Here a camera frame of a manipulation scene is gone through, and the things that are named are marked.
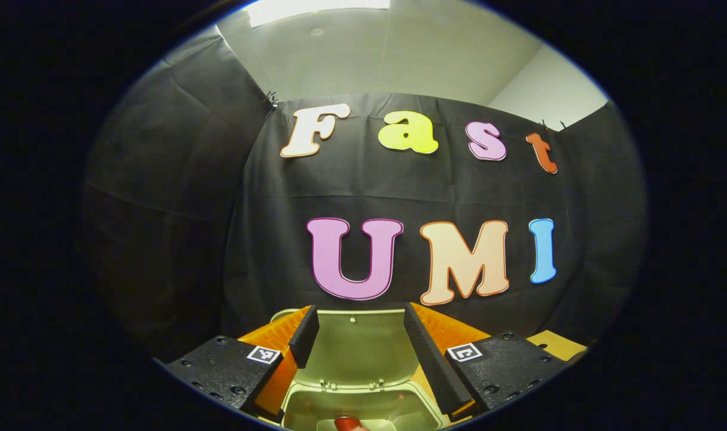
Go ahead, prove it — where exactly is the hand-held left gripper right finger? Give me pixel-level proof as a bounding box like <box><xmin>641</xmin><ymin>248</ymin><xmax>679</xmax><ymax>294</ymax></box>
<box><xmin>403</xmin><ymin>302</ymin><xmax>570</xmax><ymax>421</ymax></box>

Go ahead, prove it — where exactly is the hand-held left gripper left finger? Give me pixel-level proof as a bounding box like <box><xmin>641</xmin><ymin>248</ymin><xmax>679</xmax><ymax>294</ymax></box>
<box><xmin>160</xmin><ymin>304</ymin><xmax>321</xmax><ymax>420</ymax></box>

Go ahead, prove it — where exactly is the green desktop garbage bin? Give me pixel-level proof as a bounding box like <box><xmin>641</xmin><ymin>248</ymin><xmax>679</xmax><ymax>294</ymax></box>
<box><xmin>269</xmin><ymin>307</ymin><xmax>445</xmax><ymax>431</ymax></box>

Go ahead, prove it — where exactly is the wooden desktop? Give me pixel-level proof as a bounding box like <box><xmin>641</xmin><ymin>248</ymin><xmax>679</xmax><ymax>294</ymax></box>
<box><xmin>526</xmin><ymin>329</ymin><xmax>588</xmax><ymax>363</ymax></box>

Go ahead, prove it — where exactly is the black backdrop cloth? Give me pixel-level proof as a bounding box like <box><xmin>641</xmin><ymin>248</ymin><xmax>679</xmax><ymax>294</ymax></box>
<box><xmin>82</xmin><ymin>27</ymin><xmax>646</xmax><ymax>366</ymax></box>

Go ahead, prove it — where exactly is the ceiling light panel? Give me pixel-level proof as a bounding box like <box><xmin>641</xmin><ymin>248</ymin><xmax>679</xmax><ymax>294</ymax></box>
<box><xmin>248</xmin><ymin>0</ymin><xmax>391</xmax><ymax>28</ymax></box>

